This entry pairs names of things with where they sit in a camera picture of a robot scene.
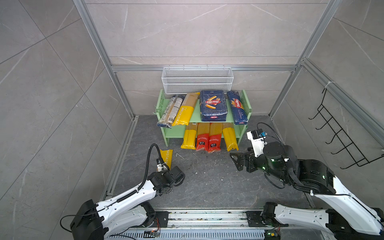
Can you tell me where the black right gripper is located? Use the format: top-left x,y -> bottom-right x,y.
228,145 -> 288,184

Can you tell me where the clear brown spaghetti package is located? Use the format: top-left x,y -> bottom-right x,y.
157,95 -> 185,129

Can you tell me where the blue Barilla spaghetti box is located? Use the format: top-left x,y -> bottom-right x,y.
227,91 -> 248,125

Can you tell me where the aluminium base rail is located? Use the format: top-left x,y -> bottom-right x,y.
86,208 -> 334,231

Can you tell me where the green two-tier shelf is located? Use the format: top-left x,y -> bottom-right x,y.
156,90 -> 252,147

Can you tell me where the black corrugated cable conduit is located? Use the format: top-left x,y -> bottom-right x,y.
113,143 -> 166,205

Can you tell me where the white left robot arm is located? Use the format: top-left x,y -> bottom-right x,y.
70,167 -> 185,240

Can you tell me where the black wire hook rack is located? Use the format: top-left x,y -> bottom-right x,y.
308,88 -> 384,170

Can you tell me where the blue Barilla pasta bag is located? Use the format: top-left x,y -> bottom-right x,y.
200,90 -> 228,122

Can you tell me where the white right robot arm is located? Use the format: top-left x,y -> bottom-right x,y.
230,142 -> 384,240

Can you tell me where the yellow spaghetti package underneath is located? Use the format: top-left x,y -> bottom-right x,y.
160,150 -> 173,169

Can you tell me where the white wire mesh basket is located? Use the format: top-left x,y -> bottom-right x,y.
162,67 -> 234,95

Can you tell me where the red spaghetti package front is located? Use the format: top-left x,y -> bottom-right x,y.
208,123 -> 223,153

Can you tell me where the yellow Pastatime spaghetti package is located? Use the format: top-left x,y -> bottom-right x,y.
172,93 -> 200,127

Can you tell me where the red spaghetti package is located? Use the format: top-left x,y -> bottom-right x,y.
208,123 -> 223,153
196,123 -> 210,151

